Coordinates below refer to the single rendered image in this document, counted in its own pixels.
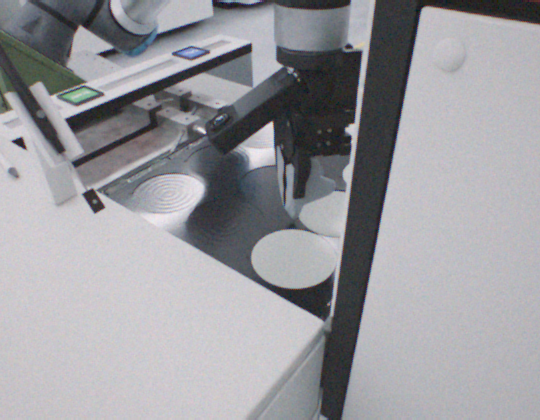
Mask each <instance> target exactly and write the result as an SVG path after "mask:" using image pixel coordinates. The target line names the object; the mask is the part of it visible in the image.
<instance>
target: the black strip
mask: <svg viewBox="0 0 540 420"><path fill-rule="evenodd" d="M251 52H253V47H252V42H250V43H248V44H246V45H243V46H241V47H238V48H236V49H233V50H231V51H228V52H226V53H224V54H222V55H219V56H217V57H214V58H212V59H209V60H207V61H205V62H202V63H200V64H197V65H195V66H192V67H190V68H188V69H186V70H183V71H181V72H178V73H176V74H171V75H168V76H166V77H163V78H161V79H159V80H156V81H155V82H152V83H150V84H147V85H145V86H142V87H140V88H137V89H135V90H132V91H130V92H127V93H125V94H123V95H121V96H118V97H116V98H114V99H111V100H109V101H106V102H104V103H101V104H99V105H97V106H95V107H92V108H90V109H87V110H85V111H82V112H80V113H77V114H75V115H73V116H71V117H69V118H66V119H64V120H65V121H66V122H67V124H68V125H69V127H70V128H71V129H73V128H76V127H78V126H80V125H83V124H85V123H87V122H90V121H92V120H94V119H96V118H98V117H100V116H103V115H107V114H110V113H112V112H114V111H117V110H119V109H121V108H123V107H125V106H128V105H130V104H132V103H135V102H137V101H139V100H142V99H144V98H146V97H149V96H151V95H153V94H155V93H157V92H159V91H162V90H164V89H166V88H169V87H171V86H173V85H176V84H178V83H180V82H183V81H185V80H187V79H189V78H191V77H193V76H196V75H198V74H201V73H203V72H205V71H208V70H210V69H212V68H217V67H219V66H222V65H223V64H225V63H228V62H230V61H232V60H235V59H237V58H239V57H242V56H244V55H246V54H249V53H251ZM10 142H12V143H13V144H15V145H17V146H19V147H20V148H22V149H24V150H27V146H26V144H25V141H24V138H23V136H21V137H19V138H16V139H14V140H11V141H10Z"/></svg>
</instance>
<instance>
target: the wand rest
mask: <svg viewBox="0 0 540 420"><path fill-rule="evenodd" d="M29 88H30V90H31V91H32V93H33V94H34V97H35V99H36V101H38V103H39V104H40V106H41V107H42V109H43V110H44V112H45V114H46V115H47V117H48V118H49V120H50V121H51V124H52V125H53V126H54V128H55V130H56V131H57V133H58V134H57V135H56V136H57V137H58V139H59V140H60V142H61V143H62V145H63V146H64V148H65V149H66V151H65V153H66V154H67V156H68V159H69V160H71V159H73V158H75V157H76V156H78V155H80V154H81V153H83V152H84V150H83V149H82V147H81V146H80V144H79V143H78V141H77V140H76V138H75V136H74V135H73V133H72V132H71V128H70V127H69V125H68V124H67V122H66V121H65V120H64V118H63V117H62V115H61V113H60V112H59V110H58V109H57V107H56V105H55V104H54V101H53V99H52V98H51V97H50V95H49V94H48V92H47V90H46V89H45V87H44V86H43V84H42V83H41V82H37V83H36V84H35V85H33V86H31V87H29ZM5 97H6V99H7V100H8V102H9V103H10V105H12V108H13V110H14V111H15V113H16V114H17V116H18V117H19V119H20V121H21V122H22V124H23V125H24V127H25V128H26V129H27V130H28V132H25V133H23V134H22V136H23V138H24V141H25V144H26V146H27V151H28V154H29V156H30V158H31V160H32V163H33V166H34V168H35V171H36V173H37V176H38V178H39V181H40V183H41V185H42V188H43V190H44V195H45V198H46V199H47V200H48V201H50V202H51V203H53V204H54V205H58V204H60V203H62V202H64V201H65V200H66V199H68V198H70V197H72V196H74V195H76V194H78V193H77V190H76V187H75V184H74V181H73V179H72V176H71V173H70V170H69V167H68V164H67V160H66V159H65V157H64V156H63V154H62V153H59V152H57V150H56V149H55V147H54V145H53V144H52V142H51V141H50V139H47V138H46V136H45V135H44V133H43V131H42V130H41V128H40V127H39V126H38V125H37V123H36V122H35V120H34V119H33V117H32V116H31V113H30V111H29V109H28V108H27V106H26V105H25V103H23V101H22V100H21V98H20V97H19V95H18V94H17V93H16V92H9V93H7V94H5Z"/></svg>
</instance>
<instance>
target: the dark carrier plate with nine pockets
mask: <svg viewBox="0 0 540 420"><path fill-rule="evenodd" d="M273 134H274V131H273V124H272V122H271V123H270V124H268V125H267V126H264V127H263V128H261V129H260V130H258V131H257V133H255V134H254V135H252V136H251V137H250V138H248V139H247V140H246V141H244V142H243V143H241V144H240V145H239V146H237V147H236V148H234V149H233V150H232V151H230V152H229V153H227V154H226V155H220V154H219V153H218V152H217V151H216V150H215V149H214V148H213V145H212V144H211V143H210V142H209V139H206V140H204V141H203V142H201V143H199V144H197V145H195V146H194V147H192V148H190V149H188V150H187V151H185V152H183V153H181V154H180V155H178V156H176V157H175V158H173V159H172V160H170V161H168V162H166V163H165V164H163V165H161V166H159V167H157V168H156V169H154V170H152V171H150V172H149V173H146V174H143V175H142V176H141V177H139V178H137V179H135V180H134V181H132V182H130V183H128V184H127V185H125V186H123V187H121V188H119V189H118V190H116V191H114V192H113V193H112V194H110V195H108V196H106V197H107V198H109V199H111V200H112V201H113V202H115V203H117V204H119V205H120V206H122V207H124V208H126V209H127V210H129V211H133V212H134V213H136V214H138V215H140V217H142V218H144V219H146V220H147V221H149V222H151V223H153V224H154V225H156V226H158V227H160V228H161V229H163V230H165V231H167V232H168V233H170V234H172V235H173V236H174V237H176V238H178V239H180V240H181V241H183V242H185V243H187V244H188V245H190V246H192V247H194V248H195V249H197V250H199V251H201V252H202V253H206V254H208V255H209V256H210V257H212V258H214V259H216V260H217V261H219V262H221V263H223V264H224V265H226V266H228V267H230V268H231V269H233V270H235V271H237V272H238V273H240V274H242V275H244V276H245V277H247V278H249V279H251V280H252V281H254V282H255V283H257V284H258V285H260V286H262V287H264V288H265V289H267V290H269V291H271V292H272V293H274V294H276V295H278V296H279V297H283V298H285V299H286V300H288V301H290V302H292V303H293V304H295V305H297V306H299V307H300V308H302V309H303V310H304V309H313V308H319V307H320V306H321V305H322V302H323V301H325V300H326V299H327V298H328V297H329V296H330V295H331V294H332V293H333V292H334V284H335V276H336V269H337V261H338V254H339V246H340V238H338V237H329V236H324V235H321V234H318V233H316V232H314V231H312V230H310V229H308V228H307V227H306V226H304V224H303V222H302V221H301V220H300V218H299V216H298V217H297V218H294V219H293V218H292V217H291V216H290V214H289V213H288V212H287V210H286V209H285V208H284V206H283V203H282V197H281V192H280V187H279V181H278V173H277V170H276V162H275V154H274V141H273ZM310 159H315V160H317V161H318V162H319V164H320V165H322V166H323V168H324V175H323V177H326V178H330V179H333V180H334V181H335V184H336V187H335V190H334V191H338V192H344V193H346V192H347V185H348V184H347V182H346V181H345V179H344V177H343V171H344V169H345V167H347V166H348V165H349V162H350V155H347V156H340V155H334V156H328V157H323V156H315V157H310ZM292 229H293V230H303V231H307V232H310V233H313V234H315V235H317V236H319V237H321V238H323V239H324V240H325V241H326V242H328V243H329V245H330V246H331V247H332V249H333V250H334V253H335V255H336V265H335V268H334V270H333V272H332V273H331V275H330V276H329V277H328V278H327V279H325V280H324V281H322V282H321V283H319V284H317V285H314V286H311V287H307V288H302V289H289V288H283V287H279V286H276V285H273V284H271V283H269V282H267V281H265V280H264V279H263V278H261V277H260V276H259V275H258V274H257V273H256V271H255V268H254V266H253V263H252V253H253V250H254V246H255V245H256V244H257V243H258V241H260V240H261V239H262V238H263V237H265V236H267V235H269V234H271V233H274V232H277V231H281V230H292Z"/></svg>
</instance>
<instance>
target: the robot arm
mask: <svg viewBox="0 0 540 420"><path fill-rule="evenodd" d="M171 2H172V0H27V2H26V4H25V5H24V6H23V7H22V8H20V9H18V10H17V11H16V12H15V13H14V14H12V15H11V16H10V17H9V18H8V19H6V20H5V21H4V23H3V26H2V30H4V31H6V32H7V33H11V34H12V35H14V36H15V37H18V38H20V39H21V40H22V41H23V42H24V43H26V44H28V45H29V46H31V47H33V48H35V49H36V50H38V51H41V52H42V53H44V54H45V55H47V56H49V57H50V58H52V59H54V60H56V61H58V62H60V64H62V65H63V66H65V67H67V65H68V63H69V61H70V56H71V51H72V45H73V39H74V36H75V34H76V32H77V30H78V28H79V26H82V27H83V28H85V29H86V30H88V31H89V32H90V33H91V34H93V35H94V36H96V37H97V38H99V39H102V40H104V41H105V42H107V43H108V44H110V46H112V47H113V48H115V49H116V51H118V52H119V53H122V54H124V55H126V56H128V57H129V56H130V57H135V56H138V55H140V54H142V53H143V52H145V51H146V49H147V48H148V46H150V45H151V43H152V42H153V40H154V39H155V37H156V35H157V33H158V30H159V24H158V15H159V14H160V13H161V12H162V11H163V10H164V9H165V8H166V7H167V6H168V5H169V3H171ZM351 4H352V2H351V0H274V42H275V43H276V44H277V45H276V62H277V63H278V64H282V65H284V66H283V67H281V68H280V69H279V70H277V71H276V72H274V73H273V74H272V75H270V76H269V77H268V78H266V79H265V80H264V81H262V82H261V83H259V85H258V86H256V87H255V88H254V89H252V90H251V91H250V92H248V93H247V94H244V95H243V96H241V97H240V98H239V99H237V100H236V101H235V102H233V103H232V104H231V105H229V106H228V107H227V108H225V109H224V110H222V111H221V112H220V113H218V114H217V115H216V116H215V117H214V118H213V119H211V120H210V121H209V122H207V123H206V124H205V131H206V133H207V136H208V139H209V142H210V143H211V144H212V145H213V148H214V149H215V150H216V151H217V152H218V153H219V154H220V155H226V154H227V153H229V152H230V151H232V150H233V149H234V148H236V147H237V146H239V145H240V144H241V143H243V142H244V141H246V140H247V139H248V138H250V137H251V136H252V135H254V134H255V133H257V131H258V130H260V129H261V128H263V127H264V126H267V125H268V124H270V123H271V122H272V124H273V131H274V134H273V141H274V154H275V162H276V170H277V173H278V181H279V187H280V192H281V197H282V203H283V206H284V208H285V209H286V210H287V212H288V213H289V214H290V216H291V217H292V218H293V219H294V218H297V217H298V216H299V215H300V213H301V211H302V209H303V208H304V206H305V205H306V204H309V203H311V202H314V201H316V200H319V199H321V198H324V197H326V196H329V195H330V194H332V193H333V192H334V190H335V187H336V184H335V181H334V180H333V179H330V178H326V177H323V175H324V168H323V166H322V165H320V164H319V162H318V161H317V160H315V159H310V157H315V156H323V157H328V156H334V155H340V156H347V155H350V154H351V147H352V144H351V145H346V146H344V145H345V144H347V143H351V137H352V135H351V134H349V133H348V132H347V131H345V128H349V125H353V124H355V116H356V108H357V97H358V88H359V79H360V70H361V62H362V53H363V50H361V49H360V48H355V49H354V48H353V45H352V44H351V43H350V42H348V34H349V24H350V14H351ZM288 67H291V68H294V70H293V72H292V71H291V70H290V69H289V68H288ZM294 73H296V74H297V76H296V75H295V74H294ZM299 79H300V82H299ZM346 110H350V111H346ZM351 110H352V111H351Z"/></svg>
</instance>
